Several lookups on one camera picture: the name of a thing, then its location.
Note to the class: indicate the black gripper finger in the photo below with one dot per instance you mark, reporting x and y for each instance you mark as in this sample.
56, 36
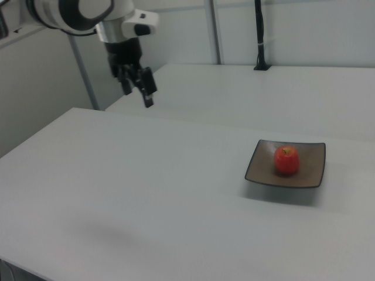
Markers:
126, 82
146, 85

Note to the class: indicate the square brown ceramic plate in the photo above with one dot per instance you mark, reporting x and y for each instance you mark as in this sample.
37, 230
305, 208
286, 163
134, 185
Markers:
257, 172

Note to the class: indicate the grey metal partition post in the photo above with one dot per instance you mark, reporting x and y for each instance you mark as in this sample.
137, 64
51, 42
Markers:
88, 82
214, 35

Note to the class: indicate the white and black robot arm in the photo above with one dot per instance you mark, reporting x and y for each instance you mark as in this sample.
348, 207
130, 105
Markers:
67, 11

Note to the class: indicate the red apple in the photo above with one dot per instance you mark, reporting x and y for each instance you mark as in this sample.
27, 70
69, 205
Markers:
287, 162

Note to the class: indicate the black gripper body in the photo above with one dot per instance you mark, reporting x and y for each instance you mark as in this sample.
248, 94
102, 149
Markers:
124, 54

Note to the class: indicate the black camera stand pole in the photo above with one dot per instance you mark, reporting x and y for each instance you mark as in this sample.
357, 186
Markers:
260, 29

